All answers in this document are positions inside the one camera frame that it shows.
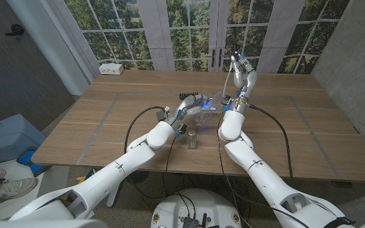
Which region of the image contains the black door handle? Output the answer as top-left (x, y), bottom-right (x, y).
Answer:
top-left (4, 24), bottom-right (25, 37)

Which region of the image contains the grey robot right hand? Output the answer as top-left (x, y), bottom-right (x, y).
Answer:
top-left (229, 52), bottom-right (259, 113)

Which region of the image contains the printed window backdrop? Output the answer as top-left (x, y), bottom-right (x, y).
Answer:
top-left (48, 0), bottom-right (351, 75)

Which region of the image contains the black nozzle with white tube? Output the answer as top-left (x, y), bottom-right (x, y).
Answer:
top-left (222, 47), bottom-right (241, 98)

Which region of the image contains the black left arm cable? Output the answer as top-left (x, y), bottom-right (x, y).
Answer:
top-left (124, 106), bottom-right (170, 201)

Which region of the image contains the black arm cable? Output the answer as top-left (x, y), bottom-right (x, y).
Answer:
top-left (248, 104), bottom-right (294, 180)
top-left (124, 106), bottom-right (170, 201)

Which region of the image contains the teal toy basket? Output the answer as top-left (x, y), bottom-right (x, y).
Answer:
top-left (76, 167), bottom-right (97, 184)

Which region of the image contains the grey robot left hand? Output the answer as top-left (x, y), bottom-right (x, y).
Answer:
top-left (166, 94), bottom-right (218, 136)

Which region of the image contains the small glass shaker jar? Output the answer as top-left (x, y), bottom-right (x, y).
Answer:
top-left (186, 129), bottom-right (198, 150)

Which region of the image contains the blue plastic bin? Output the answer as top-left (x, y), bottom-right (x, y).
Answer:
top-left (0, 113), bottom-right (47, 165)

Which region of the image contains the black round fan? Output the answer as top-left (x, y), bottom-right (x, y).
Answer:
top-left (127, 170), bottom-right (150, 184)

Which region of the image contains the metal table leg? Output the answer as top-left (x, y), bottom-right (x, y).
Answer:
top-left (106, 182), bottom-right (122, 209)

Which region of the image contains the white power strip box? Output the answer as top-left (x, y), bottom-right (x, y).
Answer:
top-left (98, 63), bottom-right (124, 76)

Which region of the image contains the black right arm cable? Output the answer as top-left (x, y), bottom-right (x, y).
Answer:
top-left (248, 104), bottom-right (294, 180)

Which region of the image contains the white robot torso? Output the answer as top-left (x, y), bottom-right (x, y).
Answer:
top-left (150, 189), bottom-right (243, 228)

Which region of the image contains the blue flat floor item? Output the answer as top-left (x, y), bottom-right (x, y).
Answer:
top-left (16, 149), bottom-right (44, 175)

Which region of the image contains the dark wooden door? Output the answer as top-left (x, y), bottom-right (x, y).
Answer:
top-left (0, 0), bottom-right (75, 134)

